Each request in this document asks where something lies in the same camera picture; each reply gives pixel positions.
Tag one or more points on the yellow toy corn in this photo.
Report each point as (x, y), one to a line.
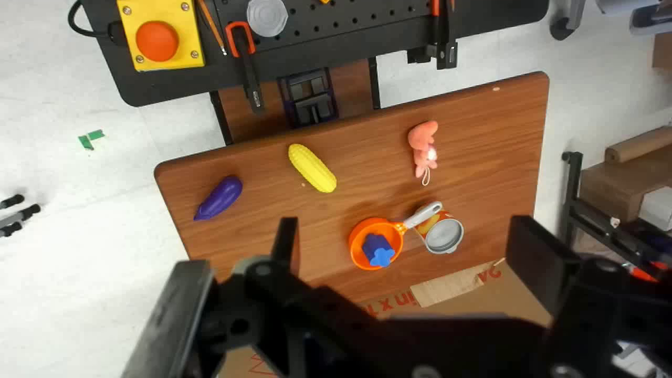
(312, 169)

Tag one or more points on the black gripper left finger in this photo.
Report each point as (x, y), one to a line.
(285, 247)

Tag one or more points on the yellow emergency stop box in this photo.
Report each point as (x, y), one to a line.
(159, 35)

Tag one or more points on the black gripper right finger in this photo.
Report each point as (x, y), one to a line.
(540, 261)

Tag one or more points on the cardboard piece with red print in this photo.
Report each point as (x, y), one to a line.
(490, 289)

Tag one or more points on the grey round disc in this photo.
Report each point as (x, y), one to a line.
(268, 18)

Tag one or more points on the green tape marker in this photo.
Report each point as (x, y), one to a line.
(88, 139)

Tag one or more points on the blue toy in pan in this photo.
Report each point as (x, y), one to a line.
(379, 251)

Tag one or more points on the purple toy eggplant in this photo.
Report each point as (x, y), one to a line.
(221, 198)

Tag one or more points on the tripod legs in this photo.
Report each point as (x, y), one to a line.
(16, 222)

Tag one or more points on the black metal shelf rack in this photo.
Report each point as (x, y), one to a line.
(577, 215)

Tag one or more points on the orange handled tool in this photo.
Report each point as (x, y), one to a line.
(242, 49)

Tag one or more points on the pink toy shrimp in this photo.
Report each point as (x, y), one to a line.
(421, 139)

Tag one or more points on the black clamp on pegboard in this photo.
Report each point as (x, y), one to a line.
(441, 49)

